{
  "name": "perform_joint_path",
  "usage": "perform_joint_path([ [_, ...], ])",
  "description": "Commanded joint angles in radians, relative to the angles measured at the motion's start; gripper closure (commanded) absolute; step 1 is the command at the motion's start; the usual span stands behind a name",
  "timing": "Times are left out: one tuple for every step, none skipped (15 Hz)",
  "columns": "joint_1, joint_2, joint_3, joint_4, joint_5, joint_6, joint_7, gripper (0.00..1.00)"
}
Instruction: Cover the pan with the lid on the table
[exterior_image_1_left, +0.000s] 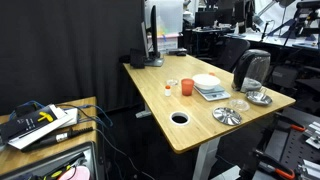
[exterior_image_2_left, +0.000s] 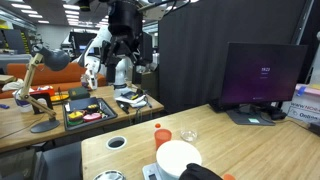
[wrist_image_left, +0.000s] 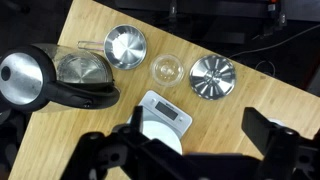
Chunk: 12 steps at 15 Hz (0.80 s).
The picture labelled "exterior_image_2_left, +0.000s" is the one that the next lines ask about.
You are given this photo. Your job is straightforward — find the silver metal plate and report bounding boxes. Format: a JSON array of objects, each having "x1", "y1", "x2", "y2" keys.
[{"x1": 93, "y1": 169, "x2": 126, "y2": 180}]

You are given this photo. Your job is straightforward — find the red box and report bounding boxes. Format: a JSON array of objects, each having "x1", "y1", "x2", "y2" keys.
[{"x1": 31, "y1": 86, "x2": 56, "y2": 97}]

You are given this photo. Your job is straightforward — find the grey kitchen scale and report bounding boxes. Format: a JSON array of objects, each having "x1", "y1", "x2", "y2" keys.
[{"x1": 142, "y1": 162, "x2": 168, "y2": 180}]

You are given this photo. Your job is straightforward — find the white table cable grommet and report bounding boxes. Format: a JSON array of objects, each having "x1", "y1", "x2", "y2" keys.
[{"x1": 105, "y1": 135, "x2": 128, "y2": 151}]

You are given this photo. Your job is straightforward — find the white paper stack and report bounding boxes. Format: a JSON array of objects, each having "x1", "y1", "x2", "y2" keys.
[{"x1": 114, "y1": 89, "x2": 148, "y2": 109}]

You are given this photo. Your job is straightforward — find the black computer monitor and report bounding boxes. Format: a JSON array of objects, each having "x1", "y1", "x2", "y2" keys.
[{"x1": 219, "y1": 42, "x2": 309, "y2": 108}]

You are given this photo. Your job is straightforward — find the white board panel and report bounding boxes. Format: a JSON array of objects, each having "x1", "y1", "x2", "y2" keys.
[{"x1": 309, "y1": 31, "x2": 320, "y2": 85}]

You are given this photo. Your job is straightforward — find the white cup with blue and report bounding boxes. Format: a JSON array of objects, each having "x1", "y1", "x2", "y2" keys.
[{"x1": 12, "y1": 89, "x2": 34, "y2": 113}]

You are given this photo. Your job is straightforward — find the white box with pink top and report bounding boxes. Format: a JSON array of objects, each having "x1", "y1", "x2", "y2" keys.
[{"x1": 287, "y1": 83, "x2": 320, "y2": 125}]

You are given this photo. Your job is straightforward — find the orange plastic cup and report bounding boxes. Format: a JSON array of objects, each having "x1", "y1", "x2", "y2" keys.
[{"x1": 153, "y1": 128, "x2": 173, "y2": 150}]

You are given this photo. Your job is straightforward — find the ceiling light panel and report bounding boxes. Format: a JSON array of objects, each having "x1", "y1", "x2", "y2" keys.
[
  {"x1": 10, "y1": 3, "x2": 33, "y2": 10},
  {"x1": 62, "y1": 3, "x2": 81, "y2": 11}
]

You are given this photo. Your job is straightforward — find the black arch stand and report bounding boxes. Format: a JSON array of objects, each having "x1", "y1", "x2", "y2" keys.
[{"x1": 29, "y1": 92, "x2": 55, "y2": 115}]

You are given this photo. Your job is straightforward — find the black handheld tool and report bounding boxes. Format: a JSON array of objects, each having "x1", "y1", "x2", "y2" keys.
[{"x1": 116, "y1": 99, "x2": 132, "y2": 115}]

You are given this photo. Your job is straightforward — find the black background screen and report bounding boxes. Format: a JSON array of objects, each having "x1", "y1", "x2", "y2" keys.
[{"x1": 141, "y1": 31, "x2": 155, "y2": 66}]

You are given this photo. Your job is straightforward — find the black flat desktop device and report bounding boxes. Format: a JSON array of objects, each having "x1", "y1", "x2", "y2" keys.
[{"x1": 266, "y1": 108, "x2": 288, "y2": 121}]

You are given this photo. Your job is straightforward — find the white ceramic bowl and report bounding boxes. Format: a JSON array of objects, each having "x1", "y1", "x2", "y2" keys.
[{"x1": 155, "y1": 139, "x2": 203, "y2": 179}]

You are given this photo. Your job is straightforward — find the green toy item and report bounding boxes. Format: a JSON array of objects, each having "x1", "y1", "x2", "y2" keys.
[{"x1": 67, "y1": 119, "x2": 84, "y2": 127}]

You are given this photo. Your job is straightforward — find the dark green box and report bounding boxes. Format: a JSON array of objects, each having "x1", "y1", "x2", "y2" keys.
[{"x1": 67, "y1": 86, "x2": 91, "y2": 101}]

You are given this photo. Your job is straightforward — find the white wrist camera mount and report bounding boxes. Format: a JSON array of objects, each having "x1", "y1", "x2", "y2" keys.
[{"x1": 139, "y1": 1, "x2": 168, "y2": 22}]

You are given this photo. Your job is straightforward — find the background computer monitor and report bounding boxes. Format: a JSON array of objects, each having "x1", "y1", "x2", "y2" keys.
[{"x1": 68, "y1": 31, "x2": 98, "y2": 57}]

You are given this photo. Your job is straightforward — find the yellow orange toy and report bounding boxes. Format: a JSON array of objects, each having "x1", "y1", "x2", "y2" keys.
[{"x1": 49, "y1": 93, "x2": 71, "y2": 105}]

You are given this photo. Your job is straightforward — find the orange sofa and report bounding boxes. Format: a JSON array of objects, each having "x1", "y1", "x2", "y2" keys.
[{"x1": 0, "y1": 62, "x2": 108, "y2": 100}]

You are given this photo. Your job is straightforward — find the black chair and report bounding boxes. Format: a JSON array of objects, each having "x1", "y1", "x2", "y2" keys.
[{"x1": 33, "y1": 142, "x2": 83, "y2": 180}]

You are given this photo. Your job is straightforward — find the yellow toy item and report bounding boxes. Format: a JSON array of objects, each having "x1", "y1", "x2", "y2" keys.
[{"x1": 68, "y1": 110, "x2": 85, "y2": 121}]

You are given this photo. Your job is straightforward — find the grey monitor stand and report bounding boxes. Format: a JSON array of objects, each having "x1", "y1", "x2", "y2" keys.
[{"x1": 226, "y1": 104, "x2": 276, "y2": 126}]

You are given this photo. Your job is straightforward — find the pink toy item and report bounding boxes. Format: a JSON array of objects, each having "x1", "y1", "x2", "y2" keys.
[{"x1": 83, "y1": 112, "x2": 103, "y2": 122}]

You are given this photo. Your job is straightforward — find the black curtain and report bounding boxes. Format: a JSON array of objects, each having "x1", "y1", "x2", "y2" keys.
[{"x1": 157, "y1": 0, "x2": 309, "y2": 114}]

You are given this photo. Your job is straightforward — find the white cloth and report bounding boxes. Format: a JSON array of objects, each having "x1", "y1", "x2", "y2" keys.
[{"x1": 1, "y1": 78, "x2": 26, "y2": 92}]

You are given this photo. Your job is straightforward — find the black plastic tray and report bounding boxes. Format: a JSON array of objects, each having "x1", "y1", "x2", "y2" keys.
[{"x1": 62, "y1": 97, "x2": 119, "y2": 132}]

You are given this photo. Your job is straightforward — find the dark donut toy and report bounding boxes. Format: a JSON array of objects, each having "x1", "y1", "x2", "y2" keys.
[{"x1": 86, "y1": 103, "x2": 100, "y2": 113}]

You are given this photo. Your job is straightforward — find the dark grey lumpy object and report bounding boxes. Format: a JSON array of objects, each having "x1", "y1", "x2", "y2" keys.
[{"x1": 178, "y1": 162, "x2": 223, "y2": 180}]

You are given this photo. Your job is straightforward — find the black box behind monitor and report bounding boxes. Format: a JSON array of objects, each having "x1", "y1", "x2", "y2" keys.
[{"x1": 208, "y1": 98, "x2": 231, "y2": 113}]

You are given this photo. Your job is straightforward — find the wooden desk lamp grey head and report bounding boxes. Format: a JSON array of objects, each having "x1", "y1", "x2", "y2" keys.
[{"x1": 18, "y1": 44, "x2": 72, "y2": 134}]

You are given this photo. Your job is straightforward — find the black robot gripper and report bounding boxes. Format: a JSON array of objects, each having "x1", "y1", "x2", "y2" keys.
[{"x1": 100, "y1": 0, "x2": 145, "y2": 66}]

